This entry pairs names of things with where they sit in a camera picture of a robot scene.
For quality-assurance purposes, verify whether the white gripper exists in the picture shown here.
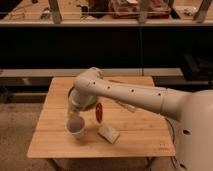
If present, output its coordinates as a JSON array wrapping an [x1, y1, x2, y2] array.
[[67, 91, 88, 117]]

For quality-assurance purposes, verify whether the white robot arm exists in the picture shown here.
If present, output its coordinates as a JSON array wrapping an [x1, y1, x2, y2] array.
[[68, 67, 213, 171]]

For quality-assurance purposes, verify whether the green ceramic bowl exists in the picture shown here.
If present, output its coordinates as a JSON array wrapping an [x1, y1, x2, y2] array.
[[68, 87, 98, 110]]

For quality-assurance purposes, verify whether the red oblong object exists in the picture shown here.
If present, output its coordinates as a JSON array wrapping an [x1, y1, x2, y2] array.
[[95, 103, 103, 123]]

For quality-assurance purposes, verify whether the dark brown rectangular block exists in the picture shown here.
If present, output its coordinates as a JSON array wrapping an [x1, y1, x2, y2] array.
[[109, 80, 123, 83]]

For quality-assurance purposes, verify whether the beige sponge block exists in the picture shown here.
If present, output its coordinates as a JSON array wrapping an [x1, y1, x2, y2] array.
[[98, 124, 120, 144]]

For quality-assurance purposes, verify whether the wooden table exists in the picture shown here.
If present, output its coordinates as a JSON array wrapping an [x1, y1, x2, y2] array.
[[27, 77, 175, 164]]

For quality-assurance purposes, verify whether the brown tray on shelf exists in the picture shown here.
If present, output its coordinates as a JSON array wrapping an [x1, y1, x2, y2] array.
[[108, 0, 171, 18]]

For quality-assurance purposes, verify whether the wooden workbench shelf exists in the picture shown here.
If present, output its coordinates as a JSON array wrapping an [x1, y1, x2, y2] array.
[[0, 0, 213, 27]]

